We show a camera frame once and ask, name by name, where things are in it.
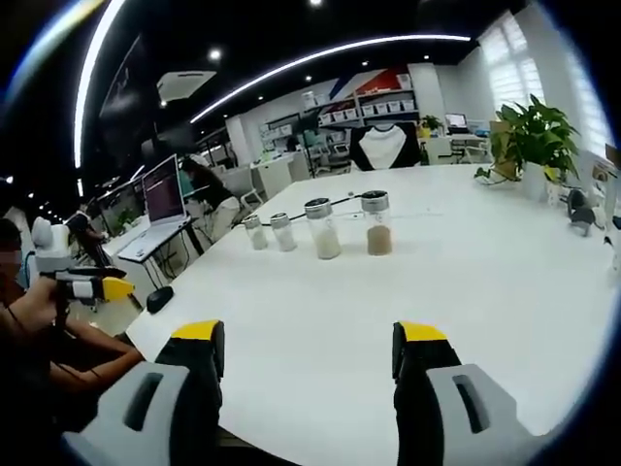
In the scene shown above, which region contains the person's left hand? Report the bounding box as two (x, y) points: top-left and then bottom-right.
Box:
(5, 284), (63, 332)

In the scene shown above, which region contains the large seasoning bottle brown powder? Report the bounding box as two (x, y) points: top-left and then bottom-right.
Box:
(359, 189), (394, 257)

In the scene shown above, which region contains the white side desk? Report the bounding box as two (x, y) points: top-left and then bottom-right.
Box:
(103, 216), (206, 295)

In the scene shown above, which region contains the green potted plant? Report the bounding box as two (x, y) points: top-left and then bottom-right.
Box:
(474, 93), (582, 204)

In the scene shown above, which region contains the open silver laptop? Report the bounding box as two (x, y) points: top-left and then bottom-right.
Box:
(117, 153), (194, 261)

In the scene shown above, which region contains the black cable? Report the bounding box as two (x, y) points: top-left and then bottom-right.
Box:
(334, 192), (366, 216)

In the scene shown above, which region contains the black computer mouse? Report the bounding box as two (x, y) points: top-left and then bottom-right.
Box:
(146, 285), (175, 315)

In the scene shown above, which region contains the small green plant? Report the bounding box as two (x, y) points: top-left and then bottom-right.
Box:
(418, 114), (444, 138)

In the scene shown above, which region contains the large seasoning bottle white powder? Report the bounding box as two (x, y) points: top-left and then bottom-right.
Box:
(303, 198), (343, 261)

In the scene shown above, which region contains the grey desk gadget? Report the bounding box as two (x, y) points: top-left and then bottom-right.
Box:
(566, 187), (597, 238)

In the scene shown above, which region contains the small seasoning bottle white powder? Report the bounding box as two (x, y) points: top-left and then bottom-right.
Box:
(242, 216), (270, 251)
(269, 212), (299, 253)

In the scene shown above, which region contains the ceiling air conditioner unit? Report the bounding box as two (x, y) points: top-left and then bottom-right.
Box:
(155, 70), (218, 104)

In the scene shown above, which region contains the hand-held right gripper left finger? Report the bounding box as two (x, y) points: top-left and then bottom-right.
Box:
(61, 318), (227, 466)

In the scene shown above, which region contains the white storage shelf with bins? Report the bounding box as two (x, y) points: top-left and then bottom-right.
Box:
(259, 72), (421, 169)

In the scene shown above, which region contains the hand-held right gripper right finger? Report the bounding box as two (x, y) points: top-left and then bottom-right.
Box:
(390, 319), (545, 466)

